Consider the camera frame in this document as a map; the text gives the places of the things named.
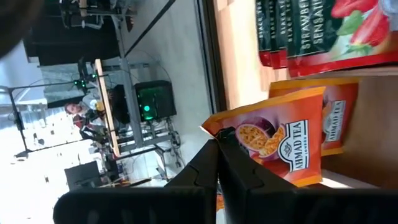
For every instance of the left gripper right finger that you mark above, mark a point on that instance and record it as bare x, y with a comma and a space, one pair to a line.
239, 174

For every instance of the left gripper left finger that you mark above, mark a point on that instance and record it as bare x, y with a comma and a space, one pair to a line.
208, 174

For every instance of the orange peach tea packet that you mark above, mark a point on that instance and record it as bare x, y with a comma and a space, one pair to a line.
295, 140
339, 124

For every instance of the red strawberry tea packet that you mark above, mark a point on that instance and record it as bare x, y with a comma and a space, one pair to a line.
281, 31
262, 31
342, 37
272, 31

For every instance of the black background robot arm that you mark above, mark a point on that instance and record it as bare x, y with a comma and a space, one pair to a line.
82, 82

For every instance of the black computer with green light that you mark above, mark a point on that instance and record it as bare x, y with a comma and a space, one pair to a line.
155, 99

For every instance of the background wooden workbench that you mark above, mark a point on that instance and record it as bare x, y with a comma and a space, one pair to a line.
107, 124

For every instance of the black computer monitor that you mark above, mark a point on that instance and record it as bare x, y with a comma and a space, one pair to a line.
82, 174

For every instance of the wooden compartment box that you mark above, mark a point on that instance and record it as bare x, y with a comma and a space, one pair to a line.
373, 140

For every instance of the person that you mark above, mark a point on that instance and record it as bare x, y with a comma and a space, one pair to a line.
74, 109

